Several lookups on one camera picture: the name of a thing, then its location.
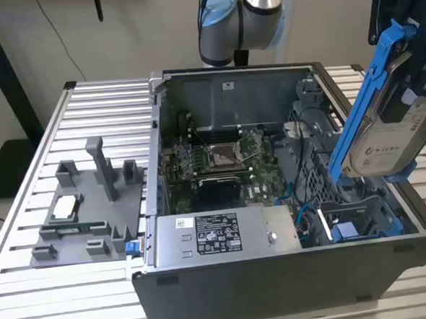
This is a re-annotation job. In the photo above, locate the black antenna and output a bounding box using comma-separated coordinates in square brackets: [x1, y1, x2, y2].
[92, 0, 105, 23]

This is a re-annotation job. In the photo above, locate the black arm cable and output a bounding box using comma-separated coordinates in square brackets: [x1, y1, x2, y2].
[198, 0, 212, 28]

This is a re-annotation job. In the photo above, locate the green motherboard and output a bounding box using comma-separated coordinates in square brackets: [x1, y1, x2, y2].
[160, 126, 289, 214]

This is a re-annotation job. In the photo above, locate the hard disk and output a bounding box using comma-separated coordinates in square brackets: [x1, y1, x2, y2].
[319, 16, 426, 190]

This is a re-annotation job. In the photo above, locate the CPU socket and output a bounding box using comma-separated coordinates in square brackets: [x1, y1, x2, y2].
[197, 141, 251, 172]

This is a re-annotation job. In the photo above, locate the thin metal locking lever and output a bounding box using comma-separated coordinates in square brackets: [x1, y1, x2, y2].
[191, 128, 210, 149]

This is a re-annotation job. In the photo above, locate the green RAM stick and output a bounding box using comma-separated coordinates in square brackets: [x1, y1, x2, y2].
[53, 219, 109, 237]

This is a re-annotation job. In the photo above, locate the grey power supply unit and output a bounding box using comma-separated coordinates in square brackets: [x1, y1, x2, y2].
[153, 203, 304, 269]

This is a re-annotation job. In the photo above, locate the black PC case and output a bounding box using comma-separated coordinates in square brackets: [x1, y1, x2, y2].
[118, 53, 426, 319]

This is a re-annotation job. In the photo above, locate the black graphics card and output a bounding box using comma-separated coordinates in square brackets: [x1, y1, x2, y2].
[194, 174, 245, 211]

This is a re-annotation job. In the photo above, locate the blue plastic clip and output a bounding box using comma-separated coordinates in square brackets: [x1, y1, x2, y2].
[124, 239, 146, 258]

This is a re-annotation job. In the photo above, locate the blue data wire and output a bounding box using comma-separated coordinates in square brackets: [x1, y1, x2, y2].
[274, 191, 322, 237]

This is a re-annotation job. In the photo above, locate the grey parts rack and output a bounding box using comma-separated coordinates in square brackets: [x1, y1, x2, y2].
[22, 134, 155, 268]

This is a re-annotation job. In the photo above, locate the grey metal disk bay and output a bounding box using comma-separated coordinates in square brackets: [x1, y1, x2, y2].
[281, 92, 421, 250]

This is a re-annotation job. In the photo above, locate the blue plastic disk carrier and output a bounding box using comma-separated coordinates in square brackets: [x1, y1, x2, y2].
[331, 218, 404, 241]

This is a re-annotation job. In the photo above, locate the silver CPU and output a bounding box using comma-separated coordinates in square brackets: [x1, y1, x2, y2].
[47, 193, 87, 224]

